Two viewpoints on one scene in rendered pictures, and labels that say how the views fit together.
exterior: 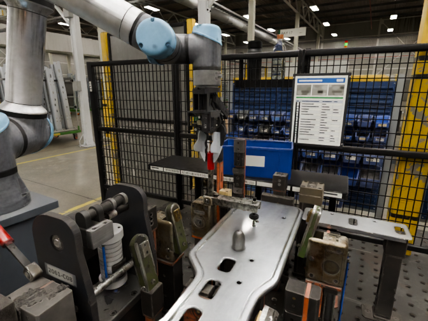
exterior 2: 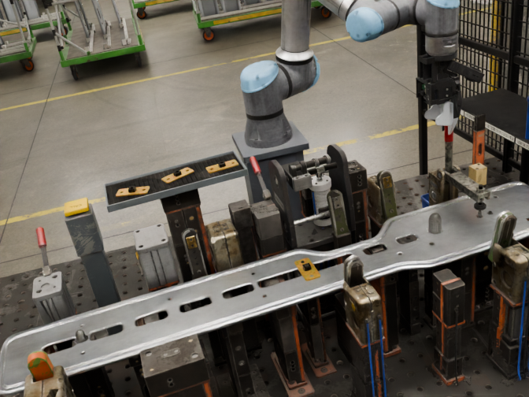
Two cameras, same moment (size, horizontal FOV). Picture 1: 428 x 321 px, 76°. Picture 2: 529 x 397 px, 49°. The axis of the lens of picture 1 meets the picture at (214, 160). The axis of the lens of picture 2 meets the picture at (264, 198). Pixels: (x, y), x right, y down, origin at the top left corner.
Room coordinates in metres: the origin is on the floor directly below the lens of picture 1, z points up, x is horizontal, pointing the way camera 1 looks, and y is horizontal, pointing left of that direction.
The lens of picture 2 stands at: (-0.44, -0.76, 1.83)
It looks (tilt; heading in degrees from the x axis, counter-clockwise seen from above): 29 degrees down; 52
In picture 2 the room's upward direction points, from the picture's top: 9 degrees counter-clockwise
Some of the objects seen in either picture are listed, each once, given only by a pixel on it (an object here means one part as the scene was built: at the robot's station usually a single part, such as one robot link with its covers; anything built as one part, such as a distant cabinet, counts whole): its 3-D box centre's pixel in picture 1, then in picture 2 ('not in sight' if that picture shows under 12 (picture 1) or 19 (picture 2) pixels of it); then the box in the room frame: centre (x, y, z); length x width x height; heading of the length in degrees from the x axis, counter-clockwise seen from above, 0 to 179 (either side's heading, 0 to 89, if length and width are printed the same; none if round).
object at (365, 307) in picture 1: (388, 276); not in sight; (0.71, -0.53, 0.84); 0.11 x 0.06 x 0.29; 65
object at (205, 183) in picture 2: not in sight; (175, 179); (0.25, 0.49, 1.16); 0.37 x 0.14 x 0.02; 155
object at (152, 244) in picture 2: not in sight; (169, 302); (0.09, 0.38, 0.90); 0.13 x 0.10 x 0.41; 65
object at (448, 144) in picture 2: (211, 176); (449, 148); (0.79, 0.01, 1.13); 0.04 x 0.02 x 0.16; 155
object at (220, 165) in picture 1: (219, 216); (477, 197); (0.89, -0.02, 0.95); 0.03 x 0.01 x 0.50; 155
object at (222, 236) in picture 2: not in sight; (233, 290); (0.23, 0.29, 0.89); 0.13 x 0.11 x 0.38; 65
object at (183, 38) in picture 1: (167, 48); (401, 9); (0.76, 0.12, 1.49); 0.11 x 0.11 x 0.08; 89
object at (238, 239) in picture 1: (238, 241); (434, 224); (0.62, -0.06, 1.02); 0.03 x 0.03 x 0.07
